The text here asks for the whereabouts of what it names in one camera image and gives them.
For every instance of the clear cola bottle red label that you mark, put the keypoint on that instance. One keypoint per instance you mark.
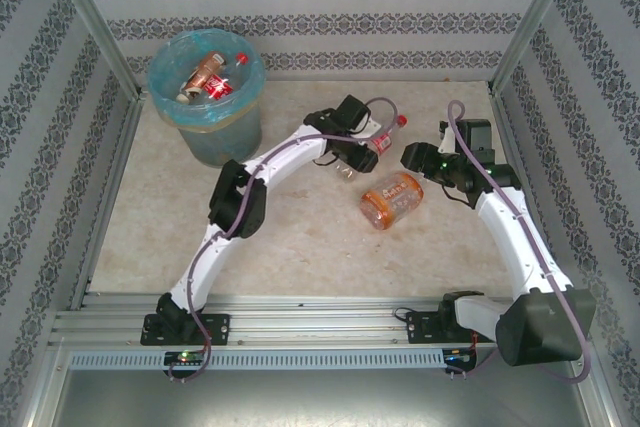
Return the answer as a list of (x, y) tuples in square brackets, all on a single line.
[(217, 87), (384, 143)]

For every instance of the large orange bottle white cap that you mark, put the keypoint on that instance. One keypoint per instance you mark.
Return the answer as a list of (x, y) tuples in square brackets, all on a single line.
[(392, 199)]

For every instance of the brown drink bottle white cap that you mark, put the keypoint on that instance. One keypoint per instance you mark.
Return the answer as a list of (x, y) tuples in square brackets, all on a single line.
[(205, 72)]

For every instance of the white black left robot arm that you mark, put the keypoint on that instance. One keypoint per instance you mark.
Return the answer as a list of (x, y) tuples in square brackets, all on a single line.
[(300, 154)]

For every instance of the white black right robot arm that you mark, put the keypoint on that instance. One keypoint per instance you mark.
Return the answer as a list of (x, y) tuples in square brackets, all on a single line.
[(515, 257)]

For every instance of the blue trash bin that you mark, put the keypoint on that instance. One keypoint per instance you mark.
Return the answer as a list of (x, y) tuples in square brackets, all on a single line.
[(225, 142)]

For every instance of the blue plastic bin liner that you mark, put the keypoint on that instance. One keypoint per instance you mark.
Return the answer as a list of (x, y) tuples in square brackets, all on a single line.
[(165, 82)]

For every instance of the small circuit board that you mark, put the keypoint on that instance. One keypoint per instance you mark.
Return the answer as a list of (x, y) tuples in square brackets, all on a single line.
[(460, 356)]

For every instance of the circuit board green light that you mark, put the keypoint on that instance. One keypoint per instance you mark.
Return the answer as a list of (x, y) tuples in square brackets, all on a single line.
[(185, 358)]

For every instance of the aluminium side rail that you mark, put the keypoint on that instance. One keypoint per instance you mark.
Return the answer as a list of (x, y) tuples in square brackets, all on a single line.
[(520, 147), (117, 167)]

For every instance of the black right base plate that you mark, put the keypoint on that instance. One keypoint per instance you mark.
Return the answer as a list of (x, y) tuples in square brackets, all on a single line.
[(422, 327)]

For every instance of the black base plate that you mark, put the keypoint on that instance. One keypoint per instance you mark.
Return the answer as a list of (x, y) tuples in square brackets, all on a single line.
[(217, 329), (422, 327)]

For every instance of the aluminium frame post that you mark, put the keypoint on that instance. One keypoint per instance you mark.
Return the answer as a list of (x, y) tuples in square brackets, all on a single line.
[(534, 17), (92, 17)]

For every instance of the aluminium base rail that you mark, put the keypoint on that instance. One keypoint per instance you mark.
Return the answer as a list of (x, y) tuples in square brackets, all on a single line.
[(310, 322)]

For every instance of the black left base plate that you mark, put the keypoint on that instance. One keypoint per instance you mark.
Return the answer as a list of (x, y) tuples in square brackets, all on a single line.
[(217, 329)]

